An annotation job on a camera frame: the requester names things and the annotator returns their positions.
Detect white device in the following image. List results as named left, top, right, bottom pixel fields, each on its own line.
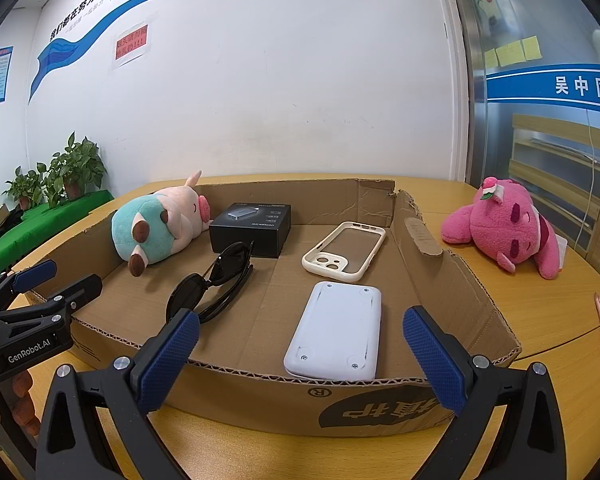
left=283, top=280, right=383, bottom=382

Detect pink plush toy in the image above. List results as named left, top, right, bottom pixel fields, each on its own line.
left=440, top=175, right=567, bottom=281

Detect large potted green plant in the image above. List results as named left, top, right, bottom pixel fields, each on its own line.
left=37, top=131, right=109, bottom=207

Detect person's left hand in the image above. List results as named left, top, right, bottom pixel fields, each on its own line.
left=0, top=369, right=37, bottom=428

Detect blue wave wall decal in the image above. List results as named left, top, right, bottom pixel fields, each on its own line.
left=27, top=0, right=362, bottom=106

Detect large cardboard box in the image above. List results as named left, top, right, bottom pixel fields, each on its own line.
left=10, top=179, right=524, bottom=437

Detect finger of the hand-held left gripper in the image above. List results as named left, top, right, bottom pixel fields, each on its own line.
left=0, top=274, right=104, bottom=336
left=0, top=259, right=59, bottom=314

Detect cream clear phone case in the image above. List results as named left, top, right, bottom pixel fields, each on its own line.
left=301, top=220, right=387, bottom=282

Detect red white wall sign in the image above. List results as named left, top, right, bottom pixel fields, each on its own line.
left=110, top=22, right=150, bottom=72

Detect small potted green plant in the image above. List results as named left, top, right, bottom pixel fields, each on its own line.
left=2, top=165, right=44, bottom=212

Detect cartoon window sticker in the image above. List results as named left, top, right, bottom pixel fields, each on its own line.
left=472, top=0, right=506, bottom=37

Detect wooden desk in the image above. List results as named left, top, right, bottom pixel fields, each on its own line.
left=0, top=174, right=600, bottom=480

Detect small black product box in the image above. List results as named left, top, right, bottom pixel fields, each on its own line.
left=208, top=203, right=294, bottom=260

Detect white hanging cable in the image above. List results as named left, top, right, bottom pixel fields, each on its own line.
left=577, top=109, right=599, bottom=252

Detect green cloth cover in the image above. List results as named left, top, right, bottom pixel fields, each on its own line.
left=0, top=189, right=116, bottom=274

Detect blue window banner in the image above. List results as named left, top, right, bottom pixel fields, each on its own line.
left=485, top=62, right=600, bottom=117

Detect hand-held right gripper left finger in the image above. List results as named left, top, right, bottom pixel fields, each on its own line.
left=36, top=308, right=202, bottom=480

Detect black sunglasses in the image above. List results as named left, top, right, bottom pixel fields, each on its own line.
left=166, top=240, right=256, bottom=325

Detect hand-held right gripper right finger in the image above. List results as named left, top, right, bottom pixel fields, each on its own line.
left=402, top=305, right=567, bottom=480

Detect pink teal pig plush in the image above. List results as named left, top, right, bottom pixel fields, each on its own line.
left=111, top=170, right=212, bottom=277

